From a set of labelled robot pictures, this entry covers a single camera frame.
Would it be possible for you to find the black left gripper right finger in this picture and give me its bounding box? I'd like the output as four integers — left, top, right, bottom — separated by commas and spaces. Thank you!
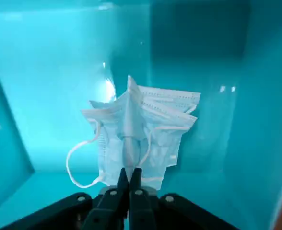
129, 167, 240, 230

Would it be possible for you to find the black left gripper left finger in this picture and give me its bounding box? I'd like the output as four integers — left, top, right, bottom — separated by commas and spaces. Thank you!
0, 167, 131, 230

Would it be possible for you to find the blue used mask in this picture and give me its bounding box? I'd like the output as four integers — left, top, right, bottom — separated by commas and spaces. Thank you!
66, 74, 201, 191

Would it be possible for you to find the blue plastic box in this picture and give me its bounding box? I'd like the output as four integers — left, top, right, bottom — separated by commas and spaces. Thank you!
0, 0, 282, 230

